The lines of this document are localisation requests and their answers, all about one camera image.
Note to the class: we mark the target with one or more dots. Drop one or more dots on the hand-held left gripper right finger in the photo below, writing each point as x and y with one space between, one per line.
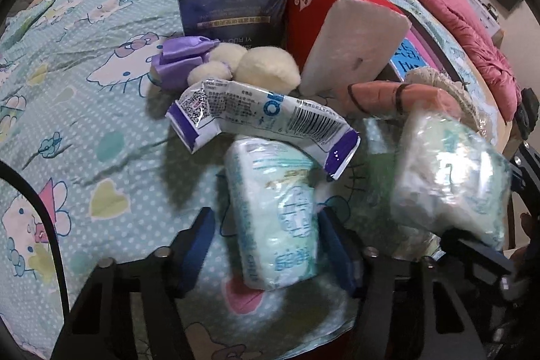
337 254

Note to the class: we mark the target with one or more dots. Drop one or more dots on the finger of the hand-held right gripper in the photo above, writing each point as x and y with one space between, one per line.
476 258
527 178

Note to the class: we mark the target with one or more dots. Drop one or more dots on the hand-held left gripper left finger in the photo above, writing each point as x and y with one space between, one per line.
198 250

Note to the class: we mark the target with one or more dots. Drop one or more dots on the green white tissue pack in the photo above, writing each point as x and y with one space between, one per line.
278 208
451 174

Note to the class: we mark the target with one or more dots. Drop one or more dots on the purple white packet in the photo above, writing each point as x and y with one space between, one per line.
253 113

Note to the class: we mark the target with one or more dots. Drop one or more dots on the orange plush toy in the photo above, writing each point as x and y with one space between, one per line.
379 98

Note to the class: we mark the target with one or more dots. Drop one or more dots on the dark box with pink lining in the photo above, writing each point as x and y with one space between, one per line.
407 56

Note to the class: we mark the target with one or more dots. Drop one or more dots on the cream plush toy purple bow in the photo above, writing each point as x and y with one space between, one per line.
265 67

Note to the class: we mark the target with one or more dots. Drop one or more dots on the dark clothes pile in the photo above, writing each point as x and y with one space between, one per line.
530 111

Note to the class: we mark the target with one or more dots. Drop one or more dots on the beige knitted item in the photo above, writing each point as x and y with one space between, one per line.
447 83

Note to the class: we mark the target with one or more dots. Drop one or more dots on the cartoon printed blue blanket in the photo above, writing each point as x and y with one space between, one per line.
105 111

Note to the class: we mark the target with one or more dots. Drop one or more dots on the white drawer cabinet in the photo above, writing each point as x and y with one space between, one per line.
481 10

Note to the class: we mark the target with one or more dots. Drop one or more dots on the dark blue box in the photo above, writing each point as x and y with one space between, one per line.
228 5

